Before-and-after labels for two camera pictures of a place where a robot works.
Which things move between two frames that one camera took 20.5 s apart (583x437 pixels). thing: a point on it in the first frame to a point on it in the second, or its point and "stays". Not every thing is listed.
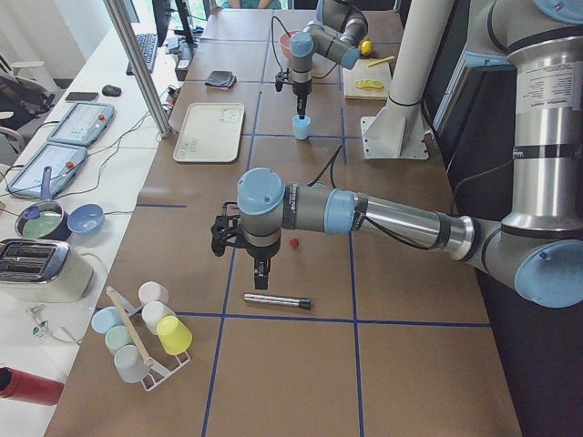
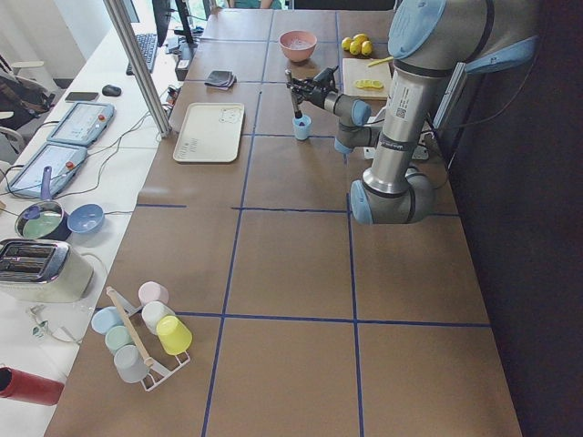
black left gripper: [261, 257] to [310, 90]
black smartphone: [81, 96] stays
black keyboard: [148, 45] stays
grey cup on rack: [130, 364] stays
